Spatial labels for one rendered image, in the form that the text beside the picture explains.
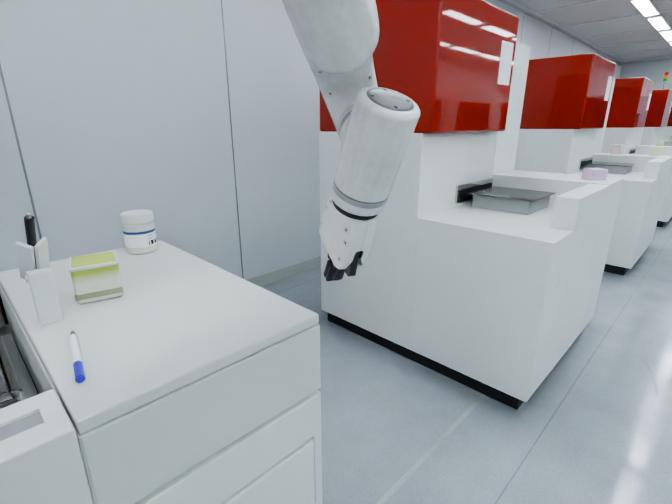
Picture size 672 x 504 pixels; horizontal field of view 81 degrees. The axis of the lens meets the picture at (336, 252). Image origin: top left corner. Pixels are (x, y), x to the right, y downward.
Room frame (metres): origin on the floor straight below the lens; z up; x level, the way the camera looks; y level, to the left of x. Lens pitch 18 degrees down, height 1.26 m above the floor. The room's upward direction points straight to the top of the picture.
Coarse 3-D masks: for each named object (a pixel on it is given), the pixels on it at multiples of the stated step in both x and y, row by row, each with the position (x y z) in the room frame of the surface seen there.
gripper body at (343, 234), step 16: (336, 208) 0.57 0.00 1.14; (320, 224) 0.65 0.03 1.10; (336, 224) 0.59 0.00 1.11; (352, 224) 0.55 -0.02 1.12; (368, 224) 0.56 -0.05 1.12; (336, 240) 0.59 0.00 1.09; (352, 240) 0.56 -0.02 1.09; (368, 240) 0.57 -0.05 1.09; (336, 256) 0.59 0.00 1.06; (352, 256) 0.57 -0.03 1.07
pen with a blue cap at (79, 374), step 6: (72, 330) 0.51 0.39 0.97; (72, 336) 0.49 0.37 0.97; (72, 342) 0.47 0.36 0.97; (78, 342) 0.48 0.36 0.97; (72, 348) 0.46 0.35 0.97; (78, 348) 0.46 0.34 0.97; (72, 354) 0.45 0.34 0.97; (78, 354) 0.45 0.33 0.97; (72, 360) 0.44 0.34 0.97; (78, 360) 0.43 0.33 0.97; (78, 366) 0.42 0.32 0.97; (78, 372) 0.41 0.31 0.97; (78, 378) 0.40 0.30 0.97; (84, 378) 0.40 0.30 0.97
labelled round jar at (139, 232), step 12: (120, 216) 0.90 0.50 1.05; (132, 216) 0.89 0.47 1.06; (144, 216) 0.90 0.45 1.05; (132, 228) 0.88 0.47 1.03; (144, 228) 0.90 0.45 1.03; (132, 240) 0.88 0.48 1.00; (144, 240) 0.89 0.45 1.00; (156, 240) 0.93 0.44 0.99; (132, 252) 0.89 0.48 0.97; (144, 252) 0.89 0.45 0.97
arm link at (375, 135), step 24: (360, 96) 0.51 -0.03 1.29; (384, 96) 0.52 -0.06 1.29; (360, 120) 0.50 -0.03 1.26; (384, 120) 0.49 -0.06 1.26; (408, 120) 0.49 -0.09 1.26; (360, 144) 0.51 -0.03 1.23; (384, 144) 0.50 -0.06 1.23; (408, 144) 0.53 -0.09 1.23; (360, 168) 0.52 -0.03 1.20; (384, 168) 0.52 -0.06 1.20; (360, 192) 0.53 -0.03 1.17; (384, 192) 0.54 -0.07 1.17
